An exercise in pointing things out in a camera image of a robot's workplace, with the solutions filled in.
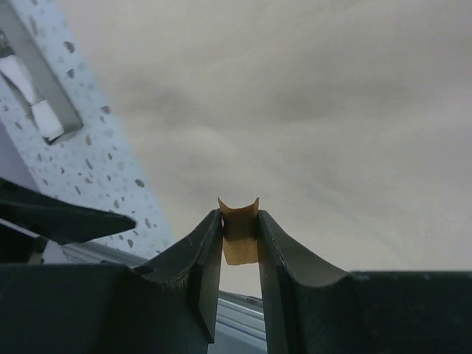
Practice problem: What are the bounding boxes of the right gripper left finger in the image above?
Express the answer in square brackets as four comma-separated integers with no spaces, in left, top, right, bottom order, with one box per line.
[1,210,222,353]

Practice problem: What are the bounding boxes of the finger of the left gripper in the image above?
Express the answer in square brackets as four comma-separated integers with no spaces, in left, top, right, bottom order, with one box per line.
[1,179,136,245]

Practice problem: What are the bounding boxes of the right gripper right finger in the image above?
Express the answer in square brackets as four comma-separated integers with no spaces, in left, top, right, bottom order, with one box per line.
[257,211,471,353]

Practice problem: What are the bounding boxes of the white gauze pad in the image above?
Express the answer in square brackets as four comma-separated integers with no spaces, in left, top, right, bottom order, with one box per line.
[1,55,41,105]
[31,100,64,140]

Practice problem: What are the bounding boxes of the beige surgical drape cloth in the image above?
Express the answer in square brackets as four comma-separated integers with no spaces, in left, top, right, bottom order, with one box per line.
[57,0,472,299]

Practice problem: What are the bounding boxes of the metal instrument tray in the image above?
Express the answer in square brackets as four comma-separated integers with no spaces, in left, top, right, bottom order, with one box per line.
[0,0,84,145]

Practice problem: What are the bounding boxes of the aluminium rail frame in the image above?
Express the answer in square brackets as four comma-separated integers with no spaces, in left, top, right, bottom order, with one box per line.
[63,243,267,353]

